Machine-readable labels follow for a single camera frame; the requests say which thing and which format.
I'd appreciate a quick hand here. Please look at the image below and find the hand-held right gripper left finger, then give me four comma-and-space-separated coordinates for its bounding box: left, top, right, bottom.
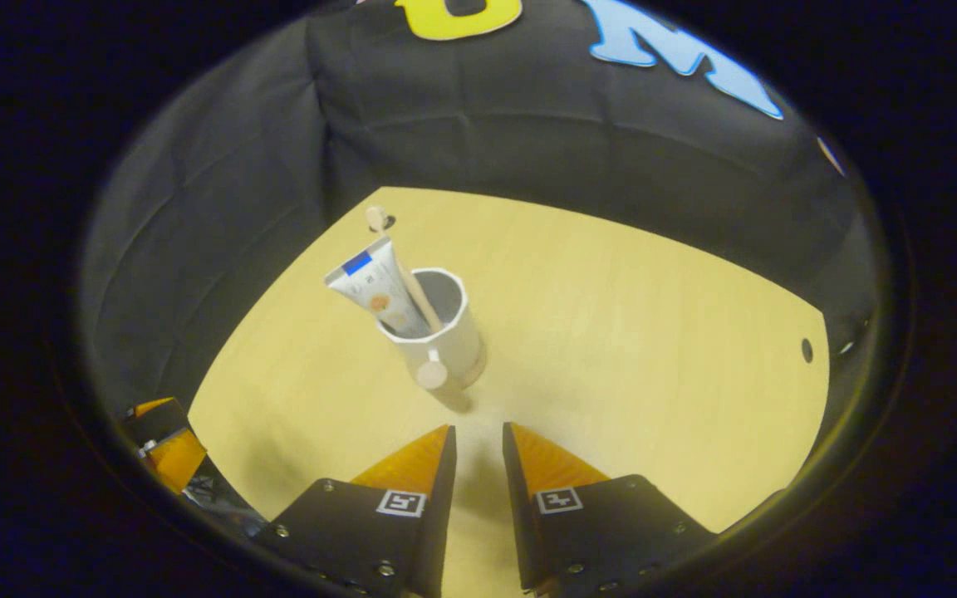
254, 424, 457, 598

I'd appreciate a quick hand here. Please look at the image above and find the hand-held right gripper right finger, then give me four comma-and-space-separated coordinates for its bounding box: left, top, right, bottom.
502, 421, 716, 595

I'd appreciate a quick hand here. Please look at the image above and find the white cup with wooden handle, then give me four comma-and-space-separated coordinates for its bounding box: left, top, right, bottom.
377, 267, 488, 391

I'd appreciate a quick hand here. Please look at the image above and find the white toothpaste tube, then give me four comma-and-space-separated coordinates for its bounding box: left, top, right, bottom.
324, 237, 432, 339

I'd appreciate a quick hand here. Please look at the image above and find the pale wooden toothbrush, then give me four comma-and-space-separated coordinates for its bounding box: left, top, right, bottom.
366, 206, 444, 333

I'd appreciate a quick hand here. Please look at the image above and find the light wooden desktop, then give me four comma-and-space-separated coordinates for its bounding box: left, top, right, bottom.
186, 186, 830, 598

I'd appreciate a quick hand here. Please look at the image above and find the black backdrop cloth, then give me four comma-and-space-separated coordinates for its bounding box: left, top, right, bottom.
80, 0, 878, 416

